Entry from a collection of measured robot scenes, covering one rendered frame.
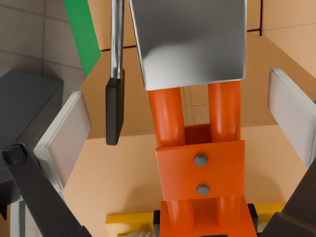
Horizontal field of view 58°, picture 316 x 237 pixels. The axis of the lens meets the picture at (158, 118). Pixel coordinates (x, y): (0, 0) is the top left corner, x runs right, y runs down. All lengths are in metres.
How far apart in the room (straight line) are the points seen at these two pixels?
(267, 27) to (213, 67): 0.59
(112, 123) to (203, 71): 0.07
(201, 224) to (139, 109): 0.21
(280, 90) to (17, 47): 1.35
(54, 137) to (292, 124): 0.13
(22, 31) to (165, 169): 1.27
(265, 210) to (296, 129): 0.29
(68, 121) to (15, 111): 1.01
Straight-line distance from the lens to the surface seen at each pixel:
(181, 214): 0.25
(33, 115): 1.17
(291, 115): 0.17
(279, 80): 0.19
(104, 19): 0.73
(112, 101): 0.18
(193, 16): 0.16
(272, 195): 0.45
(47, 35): 1.39
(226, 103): 0.19
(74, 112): 0.19
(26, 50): 1.45
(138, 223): 0.45
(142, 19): 0.16
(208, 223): 0.27
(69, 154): 0.18
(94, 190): 0.43
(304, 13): 0.78
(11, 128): 1.10
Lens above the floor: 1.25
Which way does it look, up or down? 60 degrees down
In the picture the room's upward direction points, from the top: 176 degrees counter-clockwise
